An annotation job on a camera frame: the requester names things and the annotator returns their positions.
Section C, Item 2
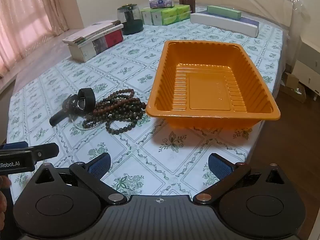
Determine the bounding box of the cardboard box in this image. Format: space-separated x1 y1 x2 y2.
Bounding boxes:
281 71 307 103

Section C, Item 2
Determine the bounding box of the glass jar with green base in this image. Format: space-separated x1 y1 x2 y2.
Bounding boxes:
117 3 144 35

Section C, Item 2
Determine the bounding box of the black leather strap watch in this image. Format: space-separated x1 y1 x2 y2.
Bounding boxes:
49 95 80 127

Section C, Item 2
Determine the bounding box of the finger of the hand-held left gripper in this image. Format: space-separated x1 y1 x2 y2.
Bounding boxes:
0 141 60 166

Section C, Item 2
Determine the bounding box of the marble window sill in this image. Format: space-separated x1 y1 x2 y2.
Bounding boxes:
0 21 87 98

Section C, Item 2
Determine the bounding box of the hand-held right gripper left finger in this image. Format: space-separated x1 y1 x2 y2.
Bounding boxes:
32 152 128 205

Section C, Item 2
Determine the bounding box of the orange plastic tray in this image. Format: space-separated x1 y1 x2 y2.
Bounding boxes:
145 40 281 130

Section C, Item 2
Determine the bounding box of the white box with blue top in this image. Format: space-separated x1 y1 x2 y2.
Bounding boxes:
190 10 261 37

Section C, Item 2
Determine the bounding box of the white book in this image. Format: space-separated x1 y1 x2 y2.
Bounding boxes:
62 21 124 44

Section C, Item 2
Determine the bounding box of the white pearl necklace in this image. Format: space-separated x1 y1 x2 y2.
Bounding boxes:
69 114 101 131

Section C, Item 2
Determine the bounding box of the pink curtain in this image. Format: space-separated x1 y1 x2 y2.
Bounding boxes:
0 0 84 75

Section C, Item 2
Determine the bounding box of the green long box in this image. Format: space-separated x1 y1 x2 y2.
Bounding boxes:
206 5 242 20

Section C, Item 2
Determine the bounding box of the green tissue pack bundle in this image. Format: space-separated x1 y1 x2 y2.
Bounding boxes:
140 4 192 26

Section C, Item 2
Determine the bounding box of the person's left hand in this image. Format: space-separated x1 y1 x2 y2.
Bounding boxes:
0 176 11 230

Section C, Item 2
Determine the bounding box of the plastic wrapped white headboard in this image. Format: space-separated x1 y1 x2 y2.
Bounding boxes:
166 0 295 28

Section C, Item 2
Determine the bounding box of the reddish brown bead bracelet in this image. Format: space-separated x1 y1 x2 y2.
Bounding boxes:
92 103 118 120

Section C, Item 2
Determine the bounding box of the dark bead necklace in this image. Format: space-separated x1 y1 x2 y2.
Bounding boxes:
82 102 147 134

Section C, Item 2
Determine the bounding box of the purple and white tissue pack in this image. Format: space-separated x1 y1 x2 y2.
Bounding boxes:
149 0 175 9

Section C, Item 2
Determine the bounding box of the white nightstand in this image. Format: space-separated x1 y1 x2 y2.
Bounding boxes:
291 34 320 95

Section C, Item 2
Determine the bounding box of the brown wooden canister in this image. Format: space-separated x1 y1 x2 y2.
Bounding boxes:
178 0 196 13

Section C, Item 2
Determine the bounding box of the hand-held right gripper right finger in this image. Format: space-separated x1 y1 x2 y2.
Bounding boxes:
192 153 287 205

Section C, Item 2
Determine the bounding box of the stack of books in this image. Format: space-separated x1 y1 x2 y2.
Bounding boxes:
70 29 124 62

